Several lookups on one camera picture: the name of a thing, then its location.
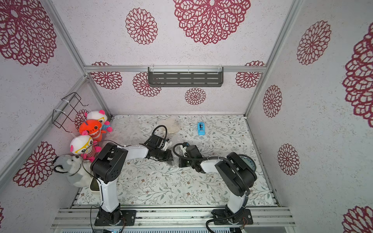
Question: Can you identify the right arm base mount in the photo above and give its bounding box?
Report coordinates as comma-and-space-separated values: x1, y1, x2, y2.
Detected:
211, 207, 254, 225

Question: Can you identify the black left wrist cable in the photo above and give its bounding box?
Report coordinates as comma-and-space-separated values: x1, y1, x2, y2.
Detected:
148, 125, 169, 145

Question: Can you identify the grey plush koala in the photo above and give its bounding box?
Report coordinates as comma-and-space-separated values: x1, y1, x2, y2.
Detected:
53, 155, 93, 187

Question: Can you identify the blue tape dispenser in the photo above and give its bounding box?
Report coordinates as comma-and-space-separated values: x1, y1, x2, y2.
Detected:
197, 122, 206, 136

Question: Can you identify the white plush with striped shirt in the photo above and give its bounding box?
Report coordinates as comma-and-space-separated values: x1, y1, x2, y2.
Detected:
70, 135, 102, 162

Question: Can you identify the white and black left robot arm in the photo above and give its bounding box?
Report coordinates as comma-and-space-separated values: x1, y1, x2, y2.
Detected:
91, 135, 173, 213

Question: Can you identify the blue floral ceramic plate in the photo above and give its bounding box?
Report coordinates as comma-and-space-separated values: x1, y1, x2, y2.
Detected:
240, 154, 256, 172

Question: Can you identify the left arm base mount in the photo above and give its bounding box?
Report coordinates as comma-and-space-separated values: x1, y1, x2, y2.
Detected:
93, 210, 137, 227

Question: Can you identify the clear bubble wrap sheet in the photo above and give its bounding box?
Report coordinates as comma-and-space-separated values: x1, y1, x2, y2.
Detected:
160, 116, 184, 136
162, 142, 180, 168

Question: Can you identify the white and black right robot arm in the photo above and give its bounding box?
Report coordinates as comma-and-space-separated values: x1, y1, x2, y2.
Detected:
173, 143, 257, 214

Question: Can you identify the grey slotted wall shelf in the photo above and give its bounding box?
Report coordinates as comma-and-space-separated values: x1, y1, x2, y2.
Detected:
148, 67, 224, 87

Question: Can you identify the black wire wall basket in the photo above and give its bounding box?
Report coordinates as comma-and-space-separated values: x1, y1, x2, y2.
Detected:
51, 92, 89, 134

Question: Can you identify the red monster plush toy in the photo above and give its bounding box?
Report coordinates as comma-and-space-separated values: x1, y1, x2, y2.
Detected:
79, 119, 105, 142

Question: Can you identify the white plush with blue dots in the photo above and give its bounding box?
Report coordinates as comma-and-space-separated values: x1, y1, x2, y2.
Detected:
85, 110, 113, 133

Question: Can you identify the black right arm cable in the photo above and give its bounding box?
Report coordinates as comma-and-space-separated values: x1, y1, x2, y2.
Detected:
172, 142, 251, 233

